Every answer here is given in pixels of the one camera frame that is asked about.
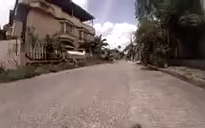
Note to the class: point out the tan multi-storey building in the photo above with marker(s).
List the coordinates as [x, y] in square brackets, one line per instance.
[53, 23]

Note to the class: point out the pale concrete wall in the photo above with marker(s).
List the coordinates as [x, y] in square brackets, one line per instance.
[6, 53]

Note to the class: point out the grass verge strip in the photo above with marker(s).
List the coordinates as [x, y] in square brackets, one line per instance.
[26, 71]

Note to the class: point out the grey concrete road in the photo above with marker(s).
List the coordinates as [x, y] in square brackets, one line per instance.
[103, 96]

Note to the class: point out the white picket fence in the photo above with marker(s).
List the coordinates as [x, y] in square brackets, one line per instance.
[40, 52]

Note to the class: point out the concrete kerb strip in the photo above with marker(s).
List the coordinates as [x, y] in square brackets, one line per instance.
[186, 76]

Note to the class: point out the palm tree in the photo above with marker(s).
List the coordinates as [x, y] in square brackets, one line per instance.
[98, 45]

